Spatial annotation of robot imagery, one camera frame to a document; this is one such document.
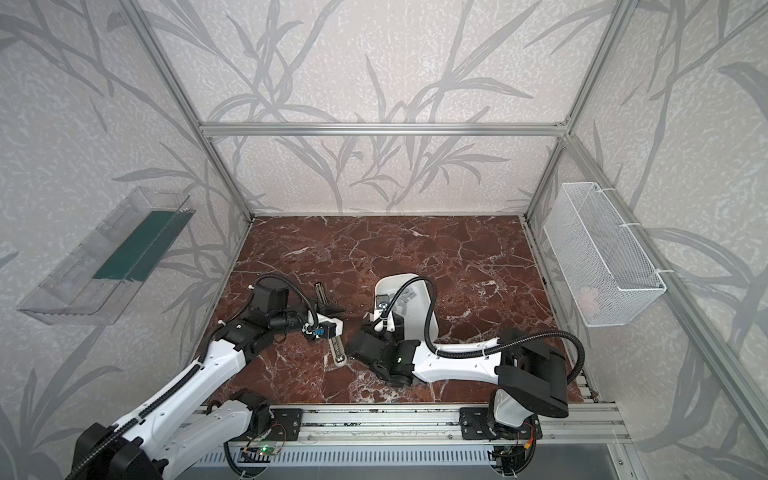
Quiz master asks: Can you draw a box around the white oval tray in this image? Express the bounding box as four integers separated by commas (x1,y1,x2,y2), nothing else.
371,273,432,342

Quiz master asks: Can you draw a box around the white wire mesh basket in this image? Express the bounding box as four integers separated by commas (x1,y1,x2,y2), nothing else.
544,182,667,327

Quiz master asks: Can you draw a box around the green circuit board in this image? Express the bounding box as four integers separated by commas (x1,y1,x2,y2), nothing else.
241,445,283,463

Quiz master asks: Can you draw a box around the beige black long stapler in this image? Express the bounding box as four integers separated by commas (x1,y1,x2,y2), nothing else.
314,282,347,368

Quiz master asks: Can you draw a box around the clear plastic wall bin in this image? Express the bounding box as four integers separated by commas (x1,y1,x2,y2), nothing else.
17,187,195,326

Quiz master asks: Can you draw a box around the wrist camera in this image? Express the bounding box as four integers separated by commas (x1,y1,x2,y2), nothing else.
302,317,343,342
372,294,396,332

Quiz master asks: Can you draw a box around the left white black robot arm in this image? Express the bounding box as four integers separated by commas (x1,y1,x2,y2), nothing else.
68,274,343,479

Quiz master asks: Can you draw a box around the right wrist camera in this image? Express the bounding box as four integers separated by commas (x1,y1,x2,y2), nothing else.
372,294,396,332

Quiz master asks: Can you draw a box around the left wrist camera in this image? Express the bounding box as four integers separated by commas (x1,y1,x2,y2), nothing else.
302,317,343,342

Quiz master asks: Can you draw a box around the pink object in basket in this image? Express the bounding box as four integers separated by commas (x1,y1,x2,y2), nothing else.
576,287,600,315

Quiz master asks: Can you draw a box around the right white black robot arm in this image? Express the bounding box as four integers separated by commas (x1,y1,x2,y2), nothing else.
346,274,586,439

